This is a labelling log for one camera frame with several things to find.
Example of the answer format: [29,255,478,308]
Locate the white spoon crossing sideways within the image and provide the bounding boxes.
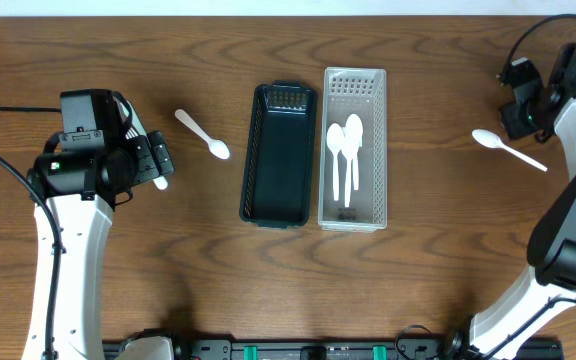
[345,114,363,191]

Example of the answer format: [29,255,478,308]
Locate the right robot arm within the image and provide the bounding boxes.
[444,44,576,359]

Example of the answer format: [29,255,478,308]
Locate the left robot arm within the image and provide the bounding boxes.
[22,130,174,359]

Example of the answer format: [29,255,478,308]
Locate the white plastic fork middle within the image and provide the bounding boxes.
[153,176,168,190]

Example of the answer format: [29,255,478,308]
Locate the white plastic fork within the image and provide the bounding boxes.
[153,176,168,190]
[118,102,147,139]

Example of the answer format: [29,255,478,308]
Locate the white plastic fork upper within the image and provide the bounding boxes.
[118,102,147,139]

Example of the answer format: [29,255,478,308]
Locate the white plastic spoon left side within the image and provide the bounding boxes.
[174,109,231,160]

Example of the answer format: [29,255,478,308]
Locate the black plastic basket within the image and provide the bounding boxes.
[239,81,317,229]

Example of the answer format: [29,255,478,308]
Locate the clear plastic basket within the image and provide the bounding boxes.
[318,67,388,233]

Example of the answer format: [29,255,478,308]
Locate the right black cable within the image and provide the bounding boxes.
[500,13,576,71]

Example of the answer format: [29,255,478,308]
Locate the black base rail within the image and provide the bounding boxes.
[102,338,564,360]

